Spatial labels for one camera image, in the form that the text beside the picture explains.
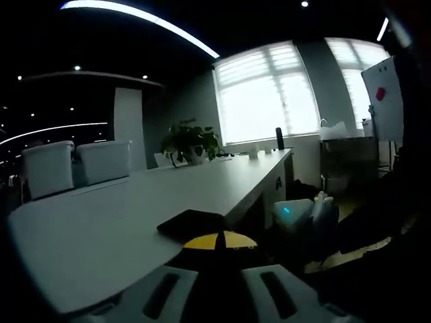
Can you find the black backpack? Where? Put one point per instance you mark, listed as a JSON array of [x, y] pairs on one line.
[[303, 190]]

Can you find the whiteboard on stand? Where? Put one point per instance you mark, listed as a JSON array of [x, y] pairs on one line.
[[387, 114]]

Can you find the small white paper container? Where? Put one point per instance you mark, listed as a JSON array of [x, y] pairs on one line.
[[253, 152], [268, 150]]

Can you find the white plastic storage box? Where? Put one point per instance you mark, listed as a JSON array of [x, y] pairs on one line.
[[104, 161], [48, 170]]

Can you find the white desk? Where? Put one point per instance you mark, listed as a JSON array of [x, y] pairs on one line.
[[134, 208]]

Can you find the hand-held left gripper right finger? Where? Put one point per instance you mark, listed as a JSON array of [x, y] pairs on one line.
[[303, 299]]

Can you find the white plastic bag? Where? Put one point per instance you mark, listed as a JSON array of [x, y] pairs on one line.
[[333, 129]]

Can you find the black pad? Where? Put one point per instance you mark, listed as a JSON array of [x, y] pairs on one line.
[[192, 222]]

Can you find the black desk hook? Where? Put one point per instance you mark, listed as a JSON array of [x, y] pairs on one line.
[[279, 182]]

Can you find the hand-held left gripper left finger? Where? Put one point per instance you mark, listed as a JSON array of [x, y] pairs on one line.
[[141, 296]]

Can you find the white standing card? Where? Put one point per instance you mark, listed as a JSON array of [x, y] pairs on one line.
[[160, 160]]

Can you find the person's black clothing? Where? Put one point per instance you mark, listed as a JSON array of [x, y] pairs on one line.
[[387, 289]]

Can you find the black bottle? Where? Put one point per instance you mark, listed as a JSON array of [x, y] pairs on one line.
[[280, 138]]

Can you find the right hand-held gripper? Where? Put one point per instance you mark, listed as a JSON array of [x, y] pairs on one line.
[[293, 215]]

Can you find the white lidded container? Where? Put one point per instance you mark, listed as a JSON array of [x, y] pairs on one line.
[[367, 128]]

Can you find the green potted plant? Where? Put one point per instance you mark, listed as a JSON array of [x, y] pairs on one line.
[[190, 138]]

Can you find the metal shelf cart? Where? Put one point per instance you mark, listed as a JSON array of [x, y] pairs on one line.
[[350, 165]]

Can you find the red whiteboard magnet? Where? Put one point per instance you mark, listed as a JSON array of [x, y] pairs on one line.
[[380, 93]]

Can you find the window with white blinds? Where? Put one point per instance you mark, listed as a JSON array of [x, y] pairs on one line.
[[266, 97], [350, 70]]

